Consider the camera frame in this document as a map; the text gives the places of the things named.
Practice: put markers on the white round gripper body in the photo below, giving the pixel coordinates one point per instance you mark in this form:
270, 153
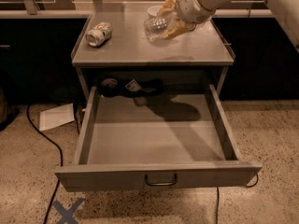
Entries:
191, 4

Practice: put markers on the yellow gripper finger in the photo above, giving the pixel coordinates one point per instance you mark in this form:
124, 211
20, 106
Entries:
177, 27
167, 8

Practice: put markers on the clear plastic water bottle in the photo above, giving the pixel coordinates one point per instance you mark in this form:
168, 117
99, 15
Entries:
154, 28

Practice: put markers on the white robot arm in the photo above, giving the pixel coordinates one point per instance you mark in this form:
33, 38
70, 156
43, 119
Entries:
286, 13

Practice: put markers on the grey counter cabinet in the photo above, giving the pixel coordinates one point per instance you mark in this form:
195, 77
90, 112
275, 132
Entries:
129, 54

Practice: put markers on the black device behind drawer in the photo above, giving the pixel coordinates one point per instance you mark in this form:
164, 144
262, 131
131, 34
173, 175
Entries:
111, 87

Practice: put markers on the grey open top drawer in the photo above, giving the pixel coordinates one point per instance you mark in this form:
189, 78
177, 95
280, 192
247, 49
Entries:
182, 133

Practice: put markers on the white ceramic bowl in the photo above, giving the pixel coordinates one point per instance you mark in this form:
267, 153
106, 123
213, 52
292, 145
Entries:
153, 11

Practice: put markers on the white tag label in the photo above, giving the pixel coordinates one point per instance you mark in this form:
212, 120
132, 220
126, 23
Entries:
133, 86

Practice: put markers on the crushed green soda can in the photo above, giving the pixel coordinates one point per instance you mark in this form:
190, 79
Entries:
99, 34

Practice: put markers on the white paper sheet on floor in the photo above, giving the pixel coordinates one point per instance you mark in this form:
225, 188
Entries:
56, 117

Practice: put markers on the blue tape cross marker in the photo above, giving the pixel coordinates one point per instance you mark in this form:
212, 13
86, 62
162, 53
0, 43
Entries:
67, 214

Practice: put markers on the black metal drawer handle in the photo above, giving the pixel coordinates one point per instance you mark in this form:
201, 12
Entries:
161, 182

